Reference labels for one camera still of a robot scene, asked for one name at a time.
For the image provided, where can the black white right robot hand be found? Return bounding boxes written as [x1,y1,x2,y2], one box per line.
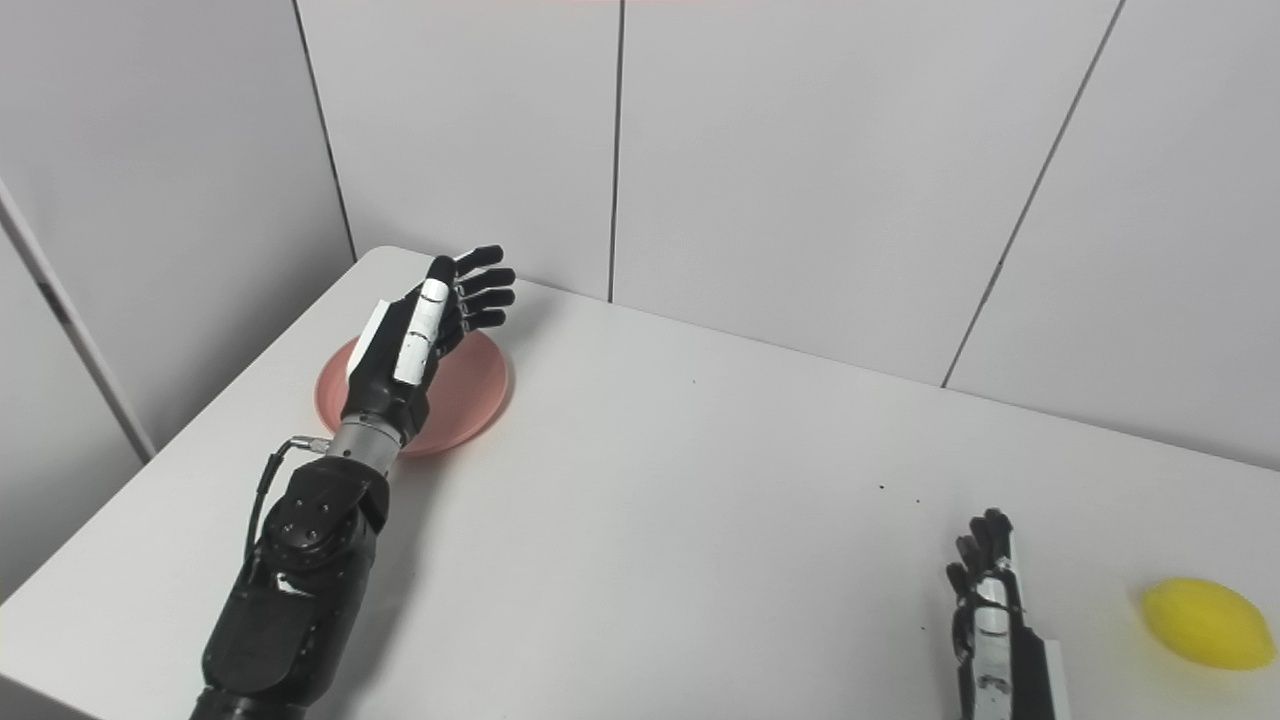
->
[945,508,1071,720]

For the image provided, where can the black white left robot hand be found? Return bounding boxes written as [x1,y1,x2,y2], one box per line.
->
[340,245,517,446]

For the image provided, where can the pink plate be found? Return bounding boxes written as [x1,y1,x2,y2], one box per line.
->
[315,330,509,459]

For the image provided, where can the yellow lemon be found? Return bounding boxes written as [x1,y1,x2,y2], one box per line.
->
[1142,577,1277,671]

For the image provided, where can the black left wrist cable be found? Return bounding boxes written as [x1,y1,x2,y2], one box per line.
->
[245,435,331,561]

